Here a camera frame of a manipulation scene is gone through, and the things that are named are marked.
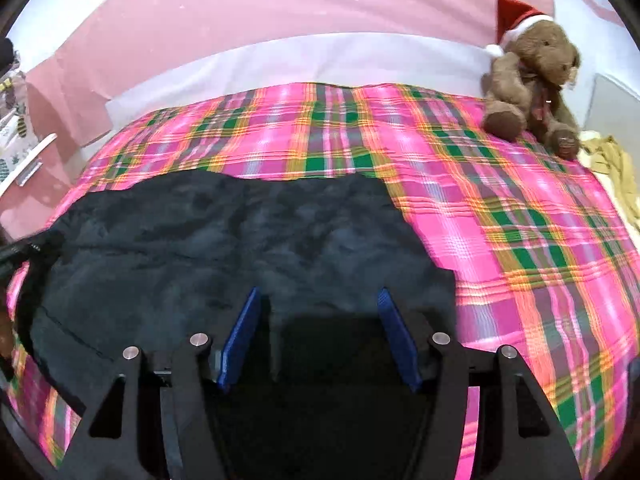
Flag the white curved furniture edge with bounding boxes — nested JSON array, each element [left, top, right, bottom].
[[0, 132, 59, 197]]

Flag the pink wall sheet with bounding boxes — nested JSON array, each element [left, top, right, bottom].
[[25, 0, 557, 147]]

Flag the beige crumpled cloth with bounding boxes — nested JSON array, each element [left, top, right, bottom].
[[580, 132, 640, 233]]

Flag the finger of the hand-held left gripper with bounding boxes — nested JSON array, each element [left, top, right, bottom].
[[0, 237, 63, 267]]

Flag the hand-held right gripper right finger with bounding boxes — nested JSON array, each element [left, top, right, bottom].
[[376, 287, 583, 480]]

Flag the brown teddy bear red hat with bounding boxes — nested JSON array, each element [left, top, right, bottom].
[[482, 0, 583, 161]]

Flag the white printed cloth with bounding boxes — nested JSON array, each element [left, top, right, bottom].
[[0, 67, 32, 181]]

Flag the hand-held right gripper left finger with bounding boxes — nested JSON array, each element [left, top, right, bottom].
[[59, 287, 263, 480]]

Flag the pink plaid blanket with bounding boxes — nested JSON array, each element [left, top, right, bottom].
[[7, 81, 640, 480]]

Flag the black garment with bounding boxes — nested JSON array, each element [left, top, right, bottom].
[[12, 170, 458, 480]]

